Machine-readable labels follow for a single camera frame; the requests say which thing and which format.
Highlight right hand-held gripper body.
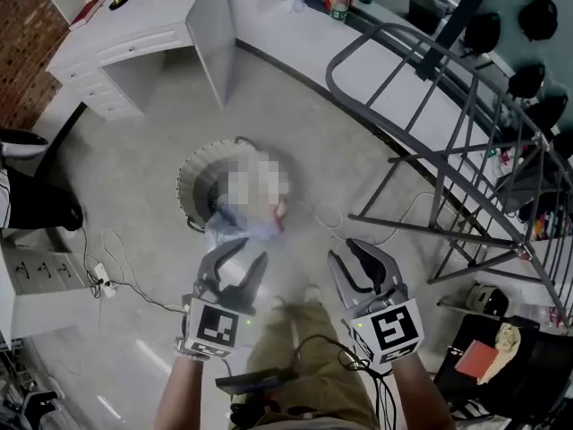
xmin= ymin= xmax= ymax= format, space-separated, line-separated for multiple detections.
xmin=347 ymin=283 xmax=425 ymax=374

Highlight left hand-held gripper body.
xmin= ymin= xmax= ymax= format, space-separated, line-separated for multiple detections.
xmin=181 ymin=275 xmax=257 ymax=359

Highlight grey metal drying rack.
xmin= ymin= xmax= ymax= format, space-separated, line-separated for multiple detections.
xmin=325 ymin=21 xmax=573 ymax=331

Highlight white and blue garment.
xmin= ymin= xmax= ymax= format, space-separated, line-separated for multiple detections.
xmin=205 ymin=150 xmax=295 ymax=244

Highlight person's left forearm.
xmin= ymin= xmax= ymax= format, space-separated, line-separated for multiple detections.
xmin=154 ymin=354 xmax=211 ymax=430

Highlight person's right forearm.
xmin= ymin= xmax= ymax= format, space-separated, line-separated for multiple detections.
xmin=391 ymin=351 xmax=456 ymax=430

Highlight red notebook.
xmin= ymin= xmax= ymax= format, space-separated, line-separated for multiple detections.
xmin=454 ymin=340 xmax=500 ymax=378

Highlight person's khaki trousers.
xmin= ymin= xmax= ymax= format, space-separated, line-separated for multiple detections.
xmin=244 ymin=300 xmax=381 ymax=430

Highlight white power strip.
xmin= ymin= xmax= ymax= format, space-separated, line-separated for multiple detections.
xmin=94 ymin=262 xmax=116 ymax=298

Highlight grey woven laundry basket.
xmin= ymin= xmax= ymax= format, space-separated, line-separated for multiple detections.
xmin=175 ymin=135 xmax=296 ymax=235

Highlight yellow cloth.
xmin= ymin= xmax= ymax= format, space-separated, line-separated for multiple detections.
xmin=476 ymin=322 xmax=523 ymax=384

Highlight black office chair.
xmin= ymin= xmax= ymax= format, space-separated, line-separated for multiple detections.
xmin=433 ymin=314 xmax=573 ymax=430

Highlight white drawer cabinet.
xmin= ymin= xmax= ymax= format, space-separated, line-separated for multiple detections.
xmin=0 ymin=235 xmax=90 ymax=340

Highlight silver round basin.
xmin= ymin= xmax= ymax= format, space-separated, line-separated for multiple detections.
xmin=0 ymin=127 xmax=49 ymax=159

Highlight white desk with hutch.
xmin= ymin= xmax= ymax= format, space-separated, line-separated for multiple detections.
xmin=30 ymin=0 xmax=238 ymax=120

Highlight black bag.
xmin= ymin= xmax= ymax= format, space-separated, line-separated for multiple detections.
xmin=407 ymin=0 xmax=451 ymax=35

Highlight red book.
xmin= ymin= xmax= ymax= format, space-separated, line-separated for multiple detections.
xmin=67 ymin=0 xmax=107 ymax=30

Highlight group of black caps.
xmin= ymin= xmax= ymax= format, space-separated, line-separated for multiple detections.
xmin=463 ymin=0 xmax=573 ymax=165

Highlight white bead bracelet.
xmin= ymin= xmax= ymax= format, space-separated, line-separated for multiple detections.
xmin=174 ymin=336 xmax=211 ymax=361

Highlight black waist recorder device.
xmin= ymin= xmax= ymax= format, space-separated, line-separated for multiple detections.
xmin=214 ymin=367 xmax=299 ymax=396

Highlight black floor cable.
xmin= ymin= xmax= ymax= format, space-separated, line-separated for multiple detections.
xmin=80 ymin=221 xmax=189 ymax=317

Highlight white floor cable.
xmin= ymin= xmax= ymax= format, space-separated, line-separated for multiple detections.
xmin=312 ymin=192 xmax=436 ymax=246

